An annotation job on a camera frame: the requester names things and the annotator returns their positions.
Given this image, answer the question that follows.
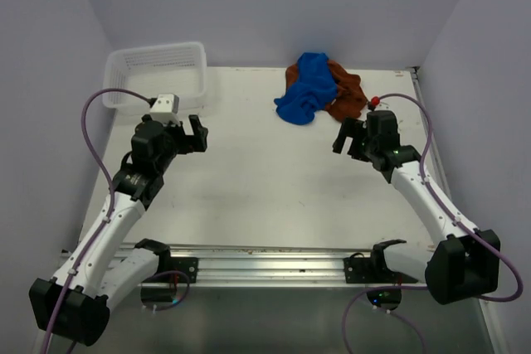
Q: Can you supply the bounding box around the blue towel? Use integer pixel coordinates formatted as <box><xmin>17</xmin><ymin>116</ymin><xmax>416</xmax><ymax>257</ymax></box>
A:
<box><xmin>274</xmin><ymin>52</ymin><xmax>337</xmax><ymax>125</ymax></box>

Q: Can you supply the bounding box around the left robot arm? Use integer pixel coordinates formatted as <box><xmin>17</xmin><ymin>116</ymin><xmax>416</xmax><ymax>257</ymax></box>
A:
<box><xmin>29</xmin><ymin>114</ymin><xmax>208</xmax><ymax>347</ymax></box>

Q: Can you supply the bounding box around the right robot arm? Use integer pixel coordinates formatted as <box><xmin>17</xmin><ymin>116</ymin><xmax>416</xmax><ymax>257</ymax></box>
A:
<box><xmin>333</xmin><ymin>110</ymin><xmax>500</xmax><ymax>304</ymax></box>

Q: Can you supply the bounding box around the brown towel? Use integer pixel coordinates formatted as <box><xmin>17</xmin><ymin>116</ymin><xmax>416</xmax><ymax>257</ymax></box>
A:
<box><xmin>285</xmin><ymin>59</ymin><xmax>368</xmax><ymax>122</ymax></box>

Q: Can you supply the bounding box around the white plastic basket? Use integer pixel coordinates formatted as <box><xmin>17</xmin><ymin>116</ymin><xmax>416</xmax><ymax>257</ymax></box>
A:
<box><xmin>101</xmin><ymin>41</ymin><xmax>208</xmax><ymax>115</ymax></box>

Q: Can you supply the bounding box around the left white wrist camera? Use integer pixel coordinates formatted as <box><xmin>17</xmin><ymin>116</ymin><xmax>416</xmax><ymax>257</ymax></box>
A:
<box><xmin>149</xmin><ymin>94</ymin><xmax>179</xmax><ymax>114</ymax></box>

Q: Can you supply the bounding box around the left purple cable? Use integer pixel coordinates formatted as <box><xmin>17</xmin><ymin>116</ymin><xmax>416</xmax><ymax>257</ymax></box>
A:
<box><xmin>41</xmin><ymin>87</ymin><xmax>160</xmax><ymax>354</ymax></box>

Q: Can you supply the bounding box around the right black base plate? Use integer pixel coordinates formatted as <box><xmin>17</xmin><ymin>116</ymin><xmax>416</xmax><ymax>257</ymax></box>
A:
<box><xmin>343</xmin><ymin>252</ymin><xmax>399</xmax><ymax>284</ymax></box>

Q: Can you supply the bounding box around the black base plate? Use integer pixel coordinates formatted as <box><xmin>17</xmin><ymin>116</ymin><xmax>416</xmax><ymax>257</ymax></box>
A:
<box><xmin>171</xmin><ymin>256</ymin><xmax>199</xmax><ymax>284</ymax></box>
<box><xmin>343</xmin><ymin>252</ymin><xmax>399</xmax><ymax>284</ymax></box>

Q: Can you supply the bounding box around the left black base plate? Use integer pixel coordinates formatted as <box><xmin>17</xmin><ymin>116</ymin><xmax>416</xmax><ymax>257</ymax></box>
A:
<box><xmin>171</xmin><ymin>256</ymin><xmax>199</xmax><ymax>284</ymax></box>

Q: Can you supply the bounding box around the aluminium mounting rail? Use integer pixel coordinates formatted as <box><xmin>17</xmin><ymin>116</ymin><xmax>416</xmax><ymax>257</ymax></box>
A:
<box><xmin>170</xmin><ymin>245</ymin><xmax>425</xmax><ymax>288</ymax></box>

